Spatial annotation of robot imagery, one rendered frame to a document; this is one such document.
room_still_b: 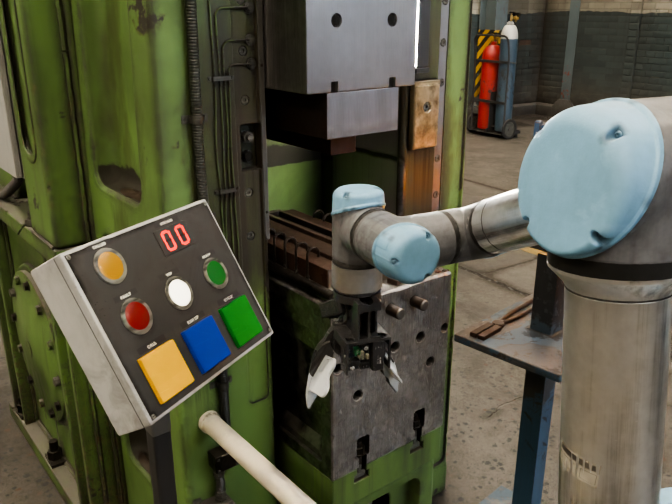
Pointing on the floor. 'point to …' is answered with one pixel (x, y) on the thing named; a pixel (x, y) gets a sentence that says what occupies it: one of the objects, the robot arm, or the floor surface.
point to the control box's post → (161, 461)
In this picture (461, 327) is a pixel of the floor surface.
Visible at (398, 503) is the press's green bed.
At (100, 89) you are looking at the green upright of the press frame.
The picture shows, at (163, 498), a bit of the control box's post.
